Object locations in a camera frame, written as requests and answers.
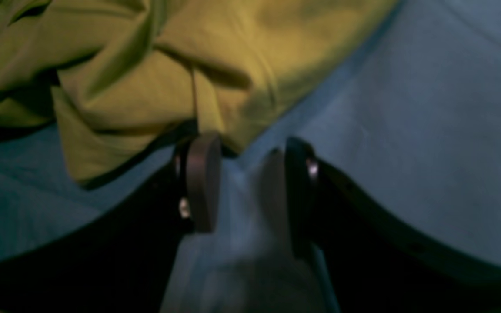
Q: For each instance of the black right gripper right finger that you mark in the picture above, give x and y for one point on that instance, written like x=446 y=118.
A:
x=374 y=262

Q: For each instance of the blue table cloth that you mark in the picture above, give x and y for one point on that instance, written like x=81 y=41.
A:
x=412 y=116

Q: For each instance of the olive green t-shirt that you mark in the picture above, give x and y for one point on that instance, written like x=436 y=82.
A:
x=117 y=74

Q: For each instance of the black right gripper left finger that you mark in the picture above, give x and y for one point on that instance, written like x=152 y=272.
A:
x=121 y=262

